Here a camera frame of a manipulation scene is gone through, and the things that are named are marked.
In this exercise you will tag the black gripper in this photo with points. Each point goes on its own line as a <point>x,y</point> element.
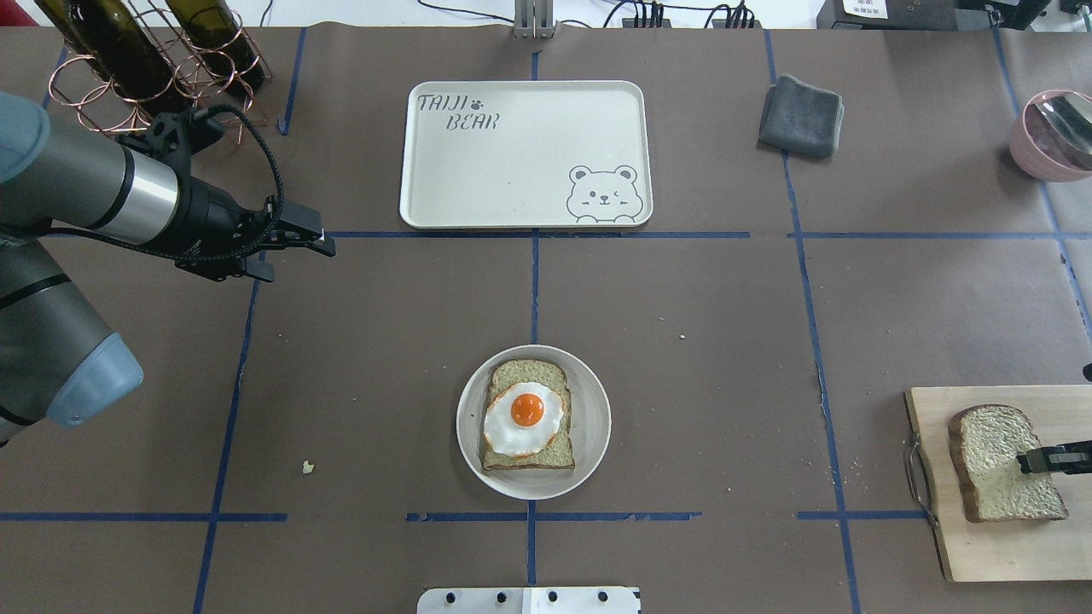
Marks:
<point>207,219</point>

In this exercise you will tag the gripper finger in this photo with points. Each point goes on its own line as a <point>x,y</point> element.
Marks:
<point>1069,458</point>

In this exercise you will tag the bread slice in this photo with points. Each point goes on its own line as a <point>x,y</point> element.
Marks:
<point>559,455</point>
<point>984,444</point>

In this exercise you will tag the white round plate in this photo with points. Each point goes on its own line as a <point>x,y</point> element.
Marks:
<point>591,424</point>

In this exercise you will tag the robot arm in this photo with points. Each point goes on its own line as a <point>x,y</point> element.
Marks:
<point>62,361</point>

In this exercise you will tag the cream bear tray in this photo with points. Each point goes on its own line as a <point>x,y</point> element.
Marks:
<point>522,154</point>

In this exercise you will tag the wooden cutting board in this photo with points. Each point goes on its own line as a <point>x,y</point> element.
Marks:
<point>1008,551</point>

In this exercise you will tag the fried egg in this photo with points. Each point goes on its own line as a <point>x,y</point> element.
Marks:
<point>523,420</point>

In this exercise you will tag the dark green wine bottle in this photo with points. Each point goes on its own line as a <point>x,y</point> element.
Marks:
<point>139,71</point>

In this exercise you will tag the pink bowl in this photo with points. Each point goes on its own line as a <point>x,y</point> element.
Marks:
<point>1036,148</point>

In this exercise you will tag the grey folded cloth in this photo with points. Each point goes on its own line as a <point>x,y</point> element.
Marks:
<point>801,118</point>

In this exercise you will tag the grey equipment box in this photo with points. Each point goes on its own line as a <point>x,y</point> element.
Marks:
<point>937,16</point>

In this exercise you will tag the metal board handle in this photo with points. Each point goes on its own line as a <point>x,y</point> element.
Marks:
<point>917,479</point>

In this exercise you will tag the copper wire bottle rack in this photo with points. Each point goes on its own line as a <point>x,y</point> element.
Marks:
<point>80,82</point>

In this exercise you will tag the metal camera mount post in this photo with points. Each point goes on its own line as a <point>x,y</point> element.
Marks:
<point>534,19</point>

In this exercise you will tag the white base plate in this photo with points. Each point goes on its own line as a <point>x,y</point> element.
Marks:
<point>592,599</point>

